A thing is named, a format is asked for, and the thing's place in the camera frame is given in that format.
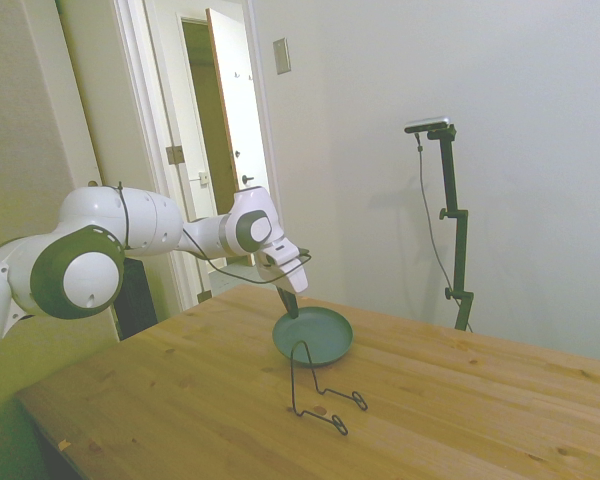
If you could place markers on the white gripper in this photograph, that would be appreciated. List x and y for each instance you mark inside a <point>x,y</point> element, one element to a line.
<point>292,277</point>

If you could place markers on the dark green round plate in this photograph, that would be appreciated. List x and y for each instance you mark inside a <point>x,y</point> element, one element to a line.
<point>320,335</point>

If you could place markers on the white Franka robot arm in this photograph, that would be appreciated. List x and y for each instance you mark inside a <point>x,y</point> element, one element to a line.
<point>145,220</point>

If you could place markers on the black computer tower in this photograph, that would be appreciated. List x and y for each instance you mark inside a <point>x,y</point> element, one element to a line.
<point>135,300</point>

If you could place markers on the white open door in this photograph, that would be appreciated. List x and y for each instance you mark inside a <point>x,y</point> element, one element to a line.
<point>240,125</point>

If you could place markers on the beige partition panel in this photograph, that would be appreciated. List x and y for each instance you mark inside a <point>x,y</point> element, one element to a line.
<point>20,100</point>

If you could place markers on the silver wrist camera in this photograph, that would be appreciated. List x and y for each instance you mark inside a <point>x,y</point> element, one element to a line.
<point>282,252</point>

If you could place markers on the black jointed camera stand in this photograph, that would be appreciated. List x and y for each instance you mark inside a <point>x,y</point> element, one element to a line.
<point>460,250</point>

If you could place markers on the silver bar camera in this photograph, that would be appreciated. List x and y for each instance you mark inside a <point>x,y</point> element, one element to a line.
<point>427,125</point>

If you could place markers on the white door frame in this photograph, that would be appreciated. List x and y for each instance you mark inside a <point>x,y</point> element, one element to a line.
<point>150,125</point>

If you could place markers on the grey wall switch plate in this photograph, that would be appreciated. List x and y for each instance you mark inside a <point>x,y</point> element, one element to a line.
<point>281,56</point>

